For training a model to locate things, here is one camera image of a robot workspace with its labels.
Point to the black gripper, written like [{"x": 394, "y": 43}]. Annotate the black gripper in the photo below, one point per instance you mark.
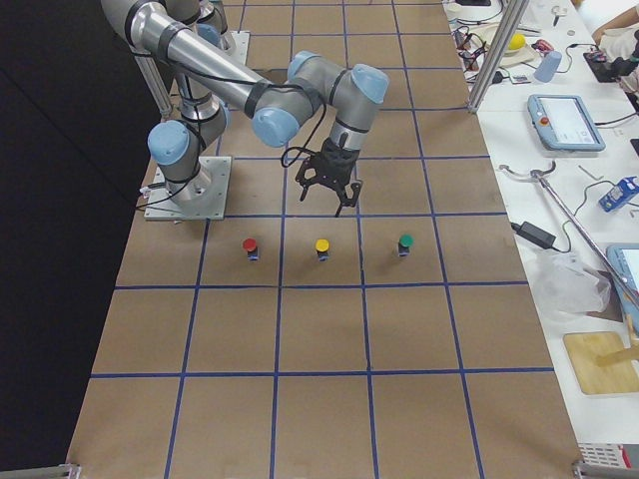
[{"x": 337, "y": 161}]

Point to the yellow push button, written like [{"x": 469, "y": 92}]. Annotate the yellow push button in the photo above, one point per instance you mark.
[{"x": 322, "y": 249}]

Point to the green push button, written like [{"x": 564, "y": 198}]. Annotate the green push button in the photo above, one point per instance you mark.
[{"x": 404, "y": 245}]

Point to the red push button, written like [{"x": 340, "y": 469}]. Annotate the red push button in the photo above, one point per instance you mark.
[{"x": 251, "y": 248}]

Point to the black power adapter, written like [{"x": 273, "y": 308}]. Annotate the black power adapter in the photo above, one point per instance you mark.
[{"x": 536, "y": 235}]

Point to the metal reacher stick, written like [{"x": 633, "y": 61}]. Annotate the metal reacher stick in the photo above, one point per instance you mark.
[{"x": 540, "y": 177}]

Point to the yellow lemon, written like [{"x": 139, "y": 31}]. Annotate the yellow lemon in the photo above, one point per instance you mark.
[{"x": 517, "y": 42}]

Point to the beige tray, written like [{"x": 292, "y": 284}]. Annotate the beige tray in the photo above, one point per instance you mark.
[{"x": 483, "y": 37}]

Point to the blue teach pendant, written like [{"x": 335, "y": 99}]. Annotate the blue teach pendant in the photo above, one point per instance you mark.
[
  {"x": 624, "y": 257},
  {"x": 563, "y": 124}
]

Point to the blue plastic cup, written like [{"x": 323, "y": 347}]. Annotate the blue plastic cup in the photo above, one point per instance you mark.
[{"x": 548, "y": 67}]

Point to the clear plastic bag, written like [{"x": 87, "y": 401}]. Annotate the clear plastic bag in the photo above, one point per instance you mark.
[{"x": 562, "y": 282}]

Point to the wooden cutting board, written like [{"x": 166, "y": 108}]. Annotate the wooden cutting board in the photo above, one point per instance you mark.
[{"x": 601, "y": 362}]

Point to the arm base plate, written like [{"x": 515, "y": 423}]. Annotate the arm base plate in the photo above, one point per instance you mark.
[
  {"x": 236, "y": 45},
  {"x": 204, "y": 197}
]

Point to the aluminium frame post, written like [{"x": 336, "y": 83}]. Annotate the aluminium frame post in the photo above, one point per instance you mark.
[{"x": 506, "y": 28}]

